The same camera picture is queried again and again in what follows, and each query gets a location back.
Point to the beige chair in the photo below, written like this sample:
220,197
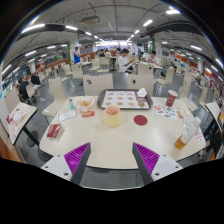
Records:
141,81
183,96
59,96
93,85

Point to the beige chair back left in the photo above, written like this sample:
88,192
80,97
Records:
93,85

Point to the yellow cup with pink rim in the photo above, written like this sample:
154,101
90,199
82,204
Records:
112,116

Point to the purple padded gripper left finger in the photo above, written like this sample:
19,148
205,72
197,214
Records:
71,165

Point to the dark food tray with paper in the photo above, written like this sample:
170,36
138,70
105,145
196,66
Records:
126,99

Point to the white menu card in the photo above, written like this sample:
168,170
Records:
67,115

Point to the plastic bottle with orange drink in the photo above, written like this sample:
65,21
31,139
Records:
188,133

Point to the beige chair back right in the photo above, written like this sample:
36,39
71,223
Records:
141,81

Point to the small hand sanitizer bottle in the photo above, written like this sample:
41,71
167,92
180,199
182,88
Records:
72,106

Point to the dark red round coaster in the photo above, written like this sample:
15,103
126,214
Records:
140,120

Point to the red tissue box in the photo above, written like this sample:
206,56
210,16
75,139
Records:
55,131

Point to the beige chair at right side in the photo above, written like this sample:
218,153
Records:
183,96

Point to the small red packet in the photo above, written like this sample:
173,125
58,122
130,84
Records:
88,114

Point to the person in blue shirt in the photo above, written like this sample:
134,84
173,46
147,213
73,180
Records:
76,56

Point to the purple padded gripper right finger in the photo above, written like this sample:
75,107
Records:
153,166

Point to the left neighbouring table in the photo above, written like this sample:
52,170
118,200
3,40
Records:
18,119

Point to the food wrapper with snacks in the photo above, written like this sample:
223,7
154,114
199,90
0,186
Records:
86,103

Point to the colourful printed leaflet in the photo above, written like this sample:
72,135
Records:
165,111

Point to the beige chair at left side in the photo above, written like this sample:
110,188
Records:
59,96

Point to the person in black shirt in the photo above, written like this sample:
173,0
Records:
22,89

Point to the person in white shirt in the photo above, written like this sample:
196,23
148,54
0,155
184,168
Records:
125,64

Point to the crumpled white napkin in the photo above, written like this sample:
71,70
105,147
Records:
142,92

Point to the red paper drink cup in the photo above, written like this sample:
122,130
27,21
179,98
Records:
171,98

